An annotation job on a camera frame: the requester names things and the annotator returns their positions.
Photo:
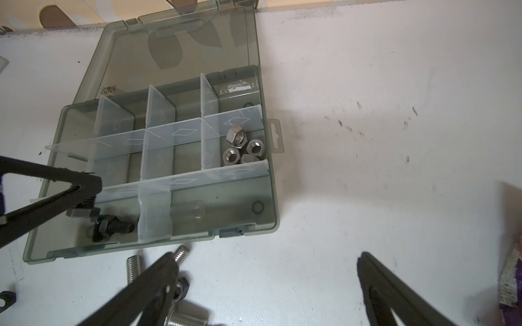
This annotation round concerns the black nut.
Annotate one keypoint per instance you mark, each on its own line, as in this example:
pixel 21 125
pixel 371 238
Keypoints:
pixel 8 299

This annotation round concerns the black bolt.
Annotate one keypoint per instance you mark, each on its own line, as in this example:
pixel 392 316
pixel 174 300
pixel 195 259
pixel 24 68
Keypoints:
pixel 181 289
pixel 85 209
pixel 108 225

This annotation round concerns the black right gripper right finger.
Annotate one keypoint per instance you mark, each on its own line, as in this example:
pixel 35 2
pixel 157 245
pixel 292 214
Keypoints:
pixel 387 297

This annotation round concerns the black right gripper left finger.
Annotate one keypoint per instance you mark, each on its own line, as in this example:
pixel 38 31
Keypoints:
pixel 148 298

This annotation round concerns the pink candy bag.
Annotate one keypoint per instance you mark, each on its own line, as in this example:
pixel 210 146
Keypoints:
pixel 509 287

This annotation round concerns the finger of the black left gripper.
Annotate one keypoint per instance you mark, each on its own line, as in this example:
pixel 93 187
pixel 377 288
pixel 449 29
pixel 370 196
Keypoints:
pixel 17 223

